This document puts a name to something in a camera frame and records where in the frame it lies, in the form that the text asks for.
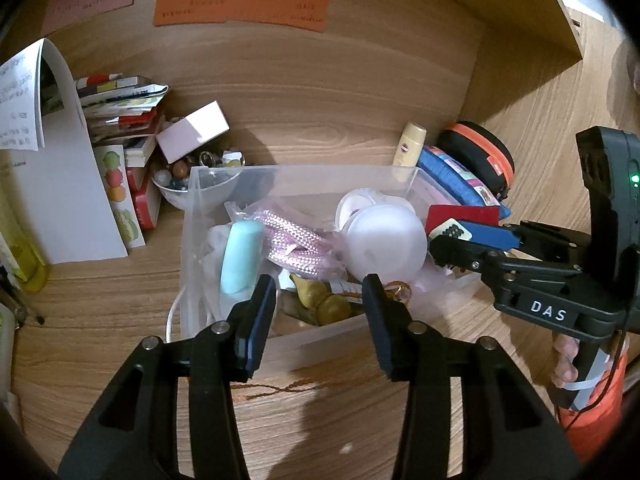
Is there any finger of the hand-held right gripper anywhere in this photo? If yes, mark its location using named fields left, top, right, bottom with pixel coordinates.
left=457, top=219, right=595, bottom=261
left=427, top=237, right=582, bottom=287

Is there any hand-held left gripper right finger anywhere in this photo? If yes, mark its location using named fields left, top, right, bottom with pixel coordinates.
left=361, top=274, right=583, bottom=480

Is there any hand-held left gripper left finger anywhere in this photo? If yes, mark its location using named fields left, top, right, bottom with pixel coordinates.
left=59, top=274, right=277, bottom=480

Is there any red pouch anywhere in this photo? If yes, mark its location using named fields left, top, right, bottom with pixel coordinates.
left=425, top=203, right=501, bottom=236

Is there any mahjong tile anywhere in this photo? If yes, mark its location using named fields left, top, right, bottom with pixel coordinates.
left=429, top=217, right=473, bottom=242

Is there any clear plastic bin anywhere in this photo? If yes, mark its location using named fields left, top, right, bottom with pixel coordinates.
left=167, top=164, right=483, bottom=376

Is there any pink rope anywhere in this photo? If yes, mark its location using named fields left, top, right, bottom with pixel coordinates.
left=245, top=200, right=346, bottom=281

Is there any person's right forearm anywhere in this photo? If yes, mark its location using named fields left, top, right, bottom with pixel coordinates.
left=557, top=347, right=630, bottom=461

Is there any wooden desktop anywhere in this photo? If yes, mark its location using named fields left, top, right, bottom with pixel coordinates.
left=10, top=105, right=566, bottom=480

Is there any person's right hand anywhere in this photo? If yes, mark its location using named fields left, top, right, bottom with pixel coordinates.
left=551, top=334, right=582, bottom=388

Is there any brown gourd ornament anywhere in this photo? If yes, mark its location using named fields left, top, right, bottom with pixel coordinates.
left=319, top=292, right=365, bottom=326

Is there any yellow gourd ornament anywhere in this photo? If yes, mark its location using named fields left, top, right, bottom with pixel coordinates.
left=289, top=274, right=332, bottom=311

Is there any blue zip pouch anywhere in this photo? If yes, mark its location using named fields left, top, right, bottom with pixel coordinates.
left=417, top=145, right=511, bottom=221

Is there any pale teal oblong object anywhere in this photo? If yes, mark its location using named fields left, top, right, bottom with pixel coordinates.
left=220, top=220, right=266, bottom=295

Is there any round white lidded container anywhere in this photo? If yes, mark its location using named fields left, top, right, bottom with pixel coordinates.
left=345, top=205, right=428, bottom=283

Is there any white cloth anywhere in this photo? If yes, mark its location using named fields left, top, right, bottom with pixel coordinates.
left=205, top=222, right=231, bottom=281

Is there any black case with orange band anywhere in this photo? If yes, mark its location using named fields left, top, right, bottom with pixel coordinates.
left=439, top=121, right=516, bottom=201

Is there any cream tube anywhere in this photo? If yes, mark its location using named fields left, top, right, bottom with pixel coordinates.
left=392, top=121, right=427, bottom=168

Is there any glass bowl of beads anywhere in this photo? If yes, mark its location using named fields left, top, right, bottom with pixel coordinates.
left=152, top=147, right=246, bottom=211

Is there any red box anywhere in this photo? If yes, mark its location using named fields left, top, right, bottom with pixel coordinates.
left=125, top=135, right=166, bottom=231

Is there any fruit print box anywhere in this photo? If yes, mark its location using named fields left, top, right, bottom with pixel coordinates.
left=92, top=145, right=147, bottom=250

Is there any pale pink box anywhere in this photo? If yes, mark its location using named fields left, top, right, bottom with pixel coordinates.
left=155, top=100, right=231, bottom=163

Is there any curved white paper sheet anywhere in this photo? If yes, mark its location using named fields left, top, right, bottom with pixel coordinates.
left=0, top=37, right=130, bottom=266

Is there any stack of booklets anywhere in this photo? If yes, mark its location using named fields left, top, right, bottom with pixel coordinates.
left=75, top=74, right=170, bottom=148

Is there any orange sticky note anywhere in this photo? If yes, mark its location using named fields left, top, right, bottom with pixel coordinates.
left=152, top=0, right=333, bottom=33

